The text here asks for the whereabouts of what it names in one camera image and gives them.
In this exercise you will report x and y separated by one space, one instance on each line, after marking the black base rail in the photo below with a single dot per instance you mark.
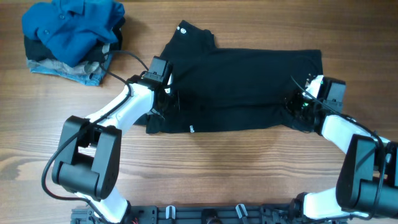
264 214

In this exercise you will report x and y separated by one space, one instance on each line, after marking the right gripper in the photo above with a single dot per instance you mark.
289 102

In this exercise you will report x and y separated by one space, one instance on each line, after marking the black polo shirt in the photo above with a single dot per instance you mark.
216 89

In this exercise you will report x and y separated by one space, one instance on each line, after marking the beige folded garment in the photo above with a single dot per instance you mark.
39 55

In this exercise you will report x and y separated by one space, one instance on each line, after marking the blue button shirt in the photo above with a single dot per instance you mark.
71 28

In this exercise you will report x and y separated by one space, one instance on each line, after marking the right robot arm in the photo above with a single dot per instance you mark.
367 184

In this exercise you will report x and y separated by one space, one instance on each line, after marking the light blue denim garment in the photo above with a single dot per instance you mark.
90 77

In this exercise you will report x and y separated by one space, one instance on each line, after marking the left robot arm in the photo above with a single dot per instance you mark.
86 162

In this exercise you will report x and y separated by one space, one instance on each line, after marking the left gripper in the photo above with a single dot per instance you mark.
175 106

